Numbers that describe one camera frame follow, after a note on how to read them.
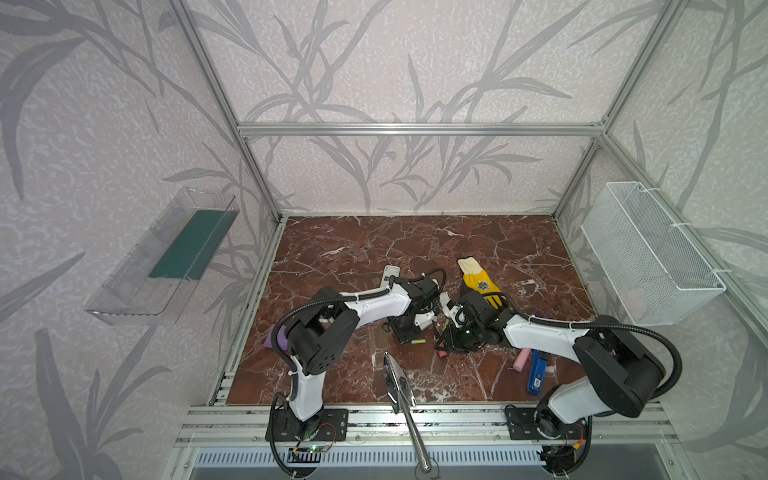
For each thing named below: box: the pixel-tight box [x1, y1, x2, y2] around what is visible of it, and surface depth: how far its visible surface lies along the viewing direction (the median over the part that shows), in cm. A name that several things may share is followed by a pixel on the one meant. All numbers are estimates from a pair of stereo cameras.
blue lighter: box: [527, 350, 547, 396], surface depth 80 cm
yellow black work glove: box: [457, 257, 507, 309], surface depth 101 cm
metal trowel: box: [383, 352, 432, 473], surface depth 79 cm
